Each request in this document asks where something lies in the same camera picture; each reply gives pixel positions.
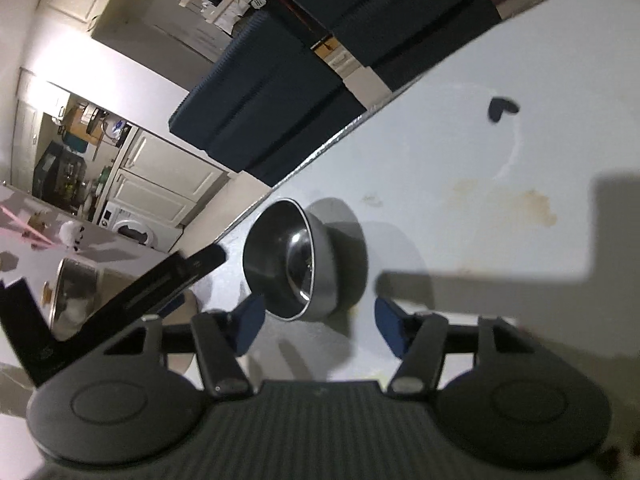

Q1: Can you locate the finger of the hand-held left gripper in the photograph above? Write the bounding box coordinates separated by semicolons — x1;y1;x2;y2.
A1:
52;245;229;366

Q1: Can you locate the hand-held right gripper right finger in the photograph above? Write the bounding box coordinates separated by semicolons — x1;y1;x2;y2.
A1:
374;296;543;395

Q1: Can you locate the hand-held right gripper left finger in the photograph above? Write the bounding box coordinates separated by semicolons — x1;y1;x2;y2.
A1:
102;294;266;401

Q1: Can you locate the round steel bowl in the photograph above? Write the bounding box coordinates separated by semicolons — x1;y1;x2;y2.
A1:
242;199;338;321

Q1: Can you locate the white washing machine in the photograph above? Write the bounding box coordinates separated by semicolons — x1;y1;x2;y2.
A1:
97;202;183;251

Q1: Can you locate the pink ribbon with pompom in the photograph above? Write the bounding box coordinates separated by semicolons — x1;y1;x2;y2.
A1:
0;205;85;252

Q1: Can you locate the white kitchen cabinet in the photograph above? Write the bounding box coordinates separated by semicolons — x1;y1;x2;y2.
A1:
107;127;231;231

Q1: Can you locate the navy chair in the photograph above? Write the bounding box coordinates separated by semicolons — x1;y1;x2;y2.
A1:
288;0;502;93
168;10;368;188

